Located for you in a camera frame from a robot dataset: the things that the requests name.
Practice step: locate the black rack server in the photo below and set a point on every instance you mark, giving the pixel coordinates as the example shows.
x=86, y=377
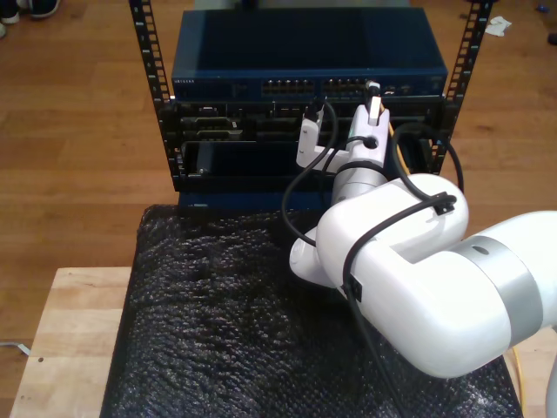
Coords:
x=261, y=126

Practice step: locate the low blue rack unit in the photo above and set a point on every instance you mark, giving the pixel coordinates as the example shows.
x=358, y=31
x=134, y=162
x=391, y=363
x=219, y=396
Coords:
x=261, y=200

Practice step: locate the crumpled white paper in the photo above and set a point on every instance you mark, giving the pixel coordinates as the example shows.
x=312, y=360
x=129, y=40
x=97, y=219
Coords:
x=498, y=26

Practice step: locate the small brown object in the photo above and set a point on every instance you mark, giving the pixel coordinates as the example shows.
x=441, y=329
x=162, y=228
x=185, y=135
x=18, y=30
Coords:
x=552, y=39

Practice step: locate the small blue object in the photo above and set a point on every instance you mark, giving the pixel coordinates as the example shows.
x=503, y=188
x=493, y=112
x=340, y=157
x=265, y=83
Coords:
x=543, y=8

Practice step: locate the black equipment rack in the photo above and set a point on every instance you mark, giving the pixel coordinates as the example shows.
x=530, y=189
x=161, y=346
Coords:
x=148, y=52

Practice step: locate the black bubble mat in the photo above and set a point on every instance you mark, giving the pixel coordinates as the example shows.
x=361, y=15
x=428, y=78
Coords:
x=217, y=326

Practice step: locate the person's dark shoe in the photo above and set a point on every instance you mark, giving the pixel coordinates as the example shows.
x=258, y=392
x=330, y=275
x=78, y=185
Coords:
x=45, y=8
x=9, y=13

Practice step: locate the blue network switch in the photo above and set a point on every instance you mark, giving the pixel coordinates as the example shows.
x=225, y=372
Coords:
x=283, y=43

